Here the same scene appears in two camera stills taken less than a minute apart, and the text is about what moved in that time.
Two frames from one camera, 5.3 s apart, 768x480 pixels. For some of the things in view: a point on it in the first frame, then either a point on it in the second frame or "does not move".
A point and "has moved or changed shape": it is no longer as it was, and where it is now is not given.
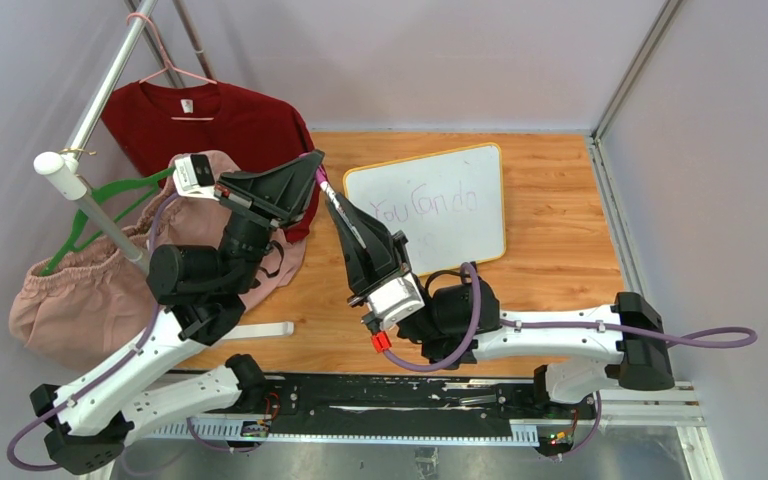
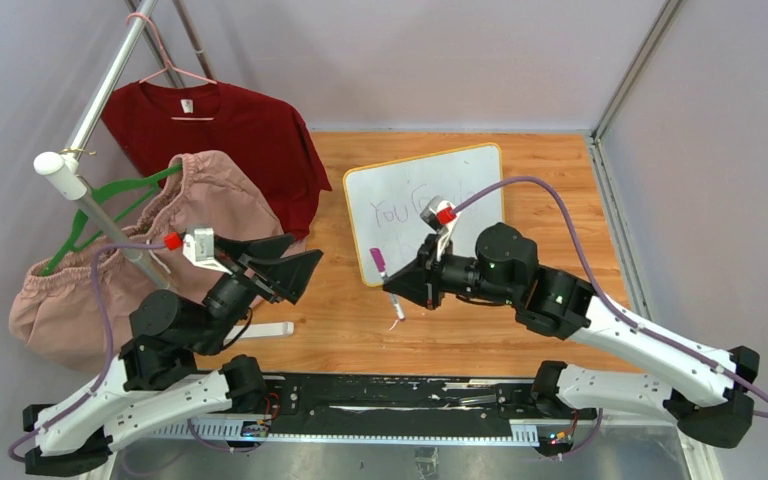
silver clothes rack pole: [63, 171] does not move
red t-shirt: [155, 121] does not move
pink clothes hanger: [170, 67] does not move
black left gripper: [273, 201] to [287, 276]
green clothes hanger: [82, 229] does not move
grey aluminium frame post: [669, 11] does not move
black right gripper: [365, 265] to [419, 280]
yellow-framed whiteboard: [449, 204] does not move
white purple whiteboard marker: [323, 180] has moved or changed shape
